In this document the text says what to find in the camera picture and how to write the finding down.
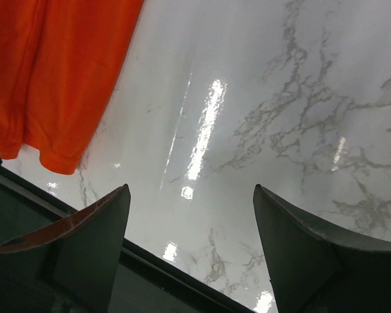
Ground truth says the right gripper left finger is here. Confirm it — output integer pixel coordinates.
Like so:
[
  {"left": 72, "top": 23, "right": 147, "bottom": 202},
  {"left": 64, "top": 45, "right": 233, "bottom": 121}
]
[{"left": 0, "top": 185, "right": 131, "bottom": 312}]

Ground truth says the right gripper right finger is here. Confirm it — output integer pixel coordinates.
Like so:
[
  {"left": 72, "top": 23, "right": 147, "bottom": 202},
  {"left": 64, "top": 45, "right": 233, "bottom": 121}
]
[{"left": 253, "top": 185, "right": 391, "bottom": 312}]

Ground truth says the orange t shirt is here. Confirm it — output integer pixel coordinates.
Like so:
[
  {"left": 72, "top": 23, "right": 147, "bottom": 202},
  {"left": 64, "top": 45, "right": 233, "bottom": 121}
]
[{"left": 0, "top": 1, "right": 143, "bottom": 175}]

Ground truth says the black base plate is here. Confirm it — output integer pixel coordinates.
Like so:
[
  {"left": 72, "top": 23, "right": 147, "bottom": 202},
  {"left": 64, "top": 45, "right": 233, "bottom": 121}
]
[{"left": 0, "top": 158, "right": 246, "bottom": 312}]

